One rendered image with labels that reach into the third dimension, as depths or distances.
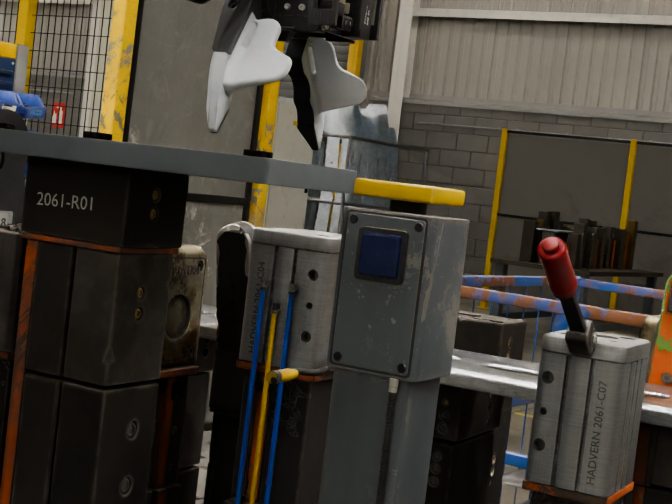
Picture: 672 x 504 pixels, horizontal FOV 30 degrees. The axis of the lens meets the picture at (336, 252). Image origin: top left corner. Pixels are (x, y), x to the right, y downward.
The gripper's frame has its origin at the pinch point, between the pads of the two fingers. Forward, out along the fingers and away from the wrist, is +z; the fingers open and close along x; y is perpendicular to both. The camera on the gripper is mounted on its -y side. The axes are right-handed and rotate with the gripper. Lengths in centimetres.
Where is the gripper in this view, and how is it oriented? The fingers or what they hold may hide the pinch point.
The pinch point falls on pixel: (259, 143)
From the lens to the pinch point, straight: 94.8
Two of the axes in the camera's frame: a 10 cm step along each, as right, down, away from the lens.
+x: 4.6, 0.1, 8.9
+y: 8.8, 1.3, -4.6
